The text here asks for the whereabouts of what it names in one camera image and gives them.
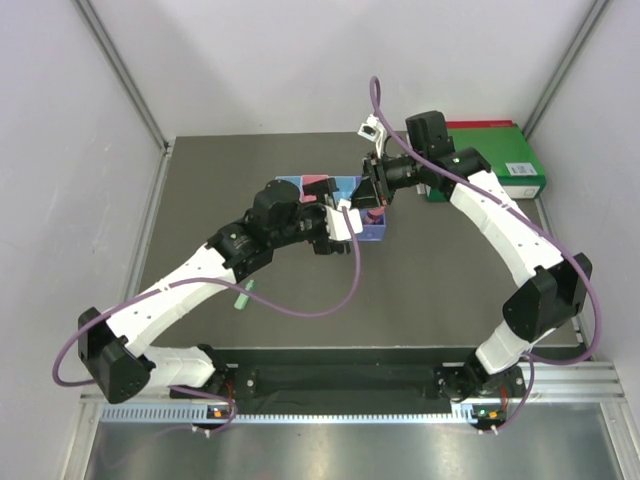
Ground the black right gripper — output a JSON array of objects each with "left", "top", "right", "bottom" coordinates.
[{"left": 347, "top": 150, "right": 427, "bottom": 211}]

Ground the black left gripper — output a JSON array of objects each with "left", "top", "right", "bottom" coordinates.
[{"left": 270, "top": 180, "right": 350, "bottom": 254}]

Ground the pink cap pen tube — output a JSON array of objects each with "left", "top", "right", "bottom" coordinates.
[{"left": 363, "top": 208, "right": 385, "bottom": 225}]

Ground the pink drawer box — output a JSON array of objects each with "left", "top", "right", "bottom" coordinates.
[{"left": 300, "top": 175, "right": 329, "bottom": 203}]

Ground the sky blue drawer box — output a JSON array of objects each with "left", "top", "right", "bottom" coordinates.
[{"left": 332, "top": 176, "right": 360, "bottom": 204}]

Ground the light blue drawer box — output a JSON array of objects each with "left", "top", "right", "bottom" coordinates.
[{"left": 275, "top": 176, "right": 303, "bottom": 200}]

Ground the purple drawer box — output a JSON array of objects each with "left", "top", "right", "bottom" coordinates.
[{"left": 357, "top": 209, "right": 387, "bottom": 242}]

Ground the green ring binder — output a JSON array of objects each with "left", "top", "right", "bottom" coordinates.
[{"left": 424, "top": 125, "right": 547, "bottom": 203}]

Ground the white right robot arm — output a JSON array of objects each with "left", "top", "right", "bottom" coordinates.
[{"left": 351, "top": 111, "right": 592, "bottom": 401}]

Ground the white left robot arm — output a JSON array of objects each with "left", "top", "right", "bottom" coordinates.
[{"left": 75, "top": 178, "right": 389, "bottom": 404}]

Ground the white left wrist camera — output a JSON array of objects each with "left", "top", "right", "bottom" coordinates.
[{"left": 325, "top": 199, "right": 363, "bottom": 241}]

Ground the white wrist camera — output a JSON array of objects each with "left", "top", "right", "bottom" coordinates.
[
  {"left": 357, "top": 114, "right": 387, "bottom": 159},
  {"left": 325, "top": 199, "right": 363, "bottom": 241}
]

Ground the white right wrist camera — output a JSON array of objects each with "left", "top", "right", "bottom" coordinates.
[{"left": 357, "top": 114, "right": 387, "bottom": 159}]

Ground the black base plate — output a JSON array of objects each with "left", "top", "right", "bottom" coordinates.
[{"left": 169, "top": 363, "right": 528, "bottom": 401}]

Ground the left aluminium frame post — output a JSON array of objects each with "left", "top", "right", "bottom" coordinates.
[{"left": 73, "top": 0, "right": 174, "bottom": 151}]

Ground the aluminium frame post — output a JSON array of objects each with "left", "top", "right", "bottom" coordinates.
[
  {"left": 73, "top": 0, "right": 174, "bottom": 151},
  {"left": 522, "top": 0, "right": 612, "bottom": 140}
]

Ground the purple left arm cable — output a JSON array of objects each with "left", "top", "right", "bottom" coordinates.
[{"left": 51, "top": 207, "right": 363, "bottom": 436}]

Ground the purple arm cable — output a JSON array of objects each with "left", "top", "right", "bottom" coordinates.
[
  {"left": 368, "top": 75, "right": 603, "bottom": 436},
  {"left": 51, "top": 207, "right": 363, "bottom": 436}
]

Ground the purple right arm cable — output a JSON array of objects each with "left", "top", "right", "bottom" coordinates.
[{"left": 368, "top": 75, "right": 603, "bottom": 436}]

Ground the aluminium rail bar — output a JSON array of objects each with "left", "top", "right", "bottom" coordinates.
[
  {"left": 527, "top": 361, "right": 626, "bottom": 403},
  {"left": 80, "top": 367, "right": 175, "bottom": 403}
]

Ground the grey slotted cable duct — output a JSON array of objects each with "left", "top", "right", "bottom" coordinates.
[{"left": 99, "top": 403, "right": 501, "bottom": 426}]

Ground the left aluminium rail bar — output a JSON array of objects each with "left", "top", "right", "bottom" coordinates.
[{"left": 80, "top": 367, "right": 175, "bottom": 403}]

